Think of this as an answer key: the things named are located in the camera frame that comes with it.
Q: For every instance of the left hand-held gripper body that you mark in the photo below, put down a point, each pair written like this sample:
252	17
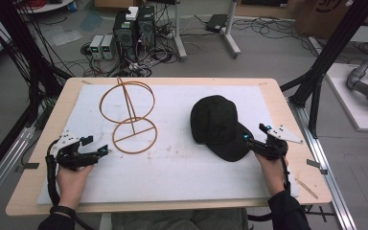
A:
72	156

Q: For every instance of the black frame post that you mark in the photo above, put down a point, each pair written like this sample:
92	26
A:
19	48
327	54

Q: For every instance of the pale tape strip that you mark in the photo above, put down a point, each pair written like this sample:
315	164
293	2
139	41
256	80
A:
306	188

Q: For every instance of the white metal stand leg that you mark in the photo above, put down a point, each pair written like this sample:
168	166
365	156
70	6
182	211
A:
231	32
179	35

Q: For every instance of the dark tape piece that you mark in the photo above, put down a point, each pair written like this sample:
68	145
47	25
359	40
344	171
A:
31	165
313	163

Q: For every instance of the white foam mat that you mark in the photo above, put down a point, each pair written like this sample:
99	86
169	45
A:
179	172

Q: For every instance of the grey power supply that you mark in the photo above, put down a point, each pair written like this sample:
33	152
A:
96	47
108	47

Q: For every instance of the white box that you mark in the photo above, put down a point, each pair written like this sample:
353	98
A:
132	13

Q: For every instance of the person's legs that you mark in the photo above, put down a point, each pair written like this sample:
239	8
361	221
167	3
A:
179	220

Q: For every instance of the flat black box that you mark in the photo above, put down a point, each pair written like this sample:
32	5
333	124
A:
216	23

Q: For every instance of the black wristband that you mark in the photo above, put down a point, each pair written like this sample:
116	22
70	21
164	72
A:
63	210

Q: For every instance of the round white table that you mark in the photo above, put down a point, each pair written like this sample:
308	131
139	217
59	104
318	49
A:
44	6

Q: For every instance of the aluminium rail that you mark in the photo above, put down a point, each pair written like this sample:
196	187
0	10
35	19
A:
329	179
3	166

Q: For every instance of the black computer tower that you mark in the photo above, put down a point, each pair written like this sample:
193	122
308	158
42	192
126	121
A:
125	38
147	28

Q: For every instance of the person's left hand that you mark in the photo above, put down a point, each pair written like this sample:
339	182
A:
70	185

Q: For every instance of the person's right hand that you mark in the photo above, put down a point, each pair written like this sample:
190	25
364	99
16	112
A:
274	174

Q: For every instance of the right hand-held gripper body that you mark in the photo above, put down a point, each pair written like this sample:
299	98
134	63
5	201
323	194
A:
274	147

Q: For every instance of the white table leg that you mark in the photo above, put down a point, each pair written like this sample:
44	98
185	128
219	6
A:
105	222

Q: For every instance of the cardboard box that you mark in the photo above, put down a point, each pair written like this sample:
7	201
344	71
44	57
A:
322	17

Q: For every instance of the black baseball cap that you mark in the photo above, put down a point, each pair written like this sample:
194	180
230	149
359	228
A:
214	121

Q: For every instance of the white board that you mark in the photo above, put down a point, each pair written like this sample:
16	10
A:
351	105

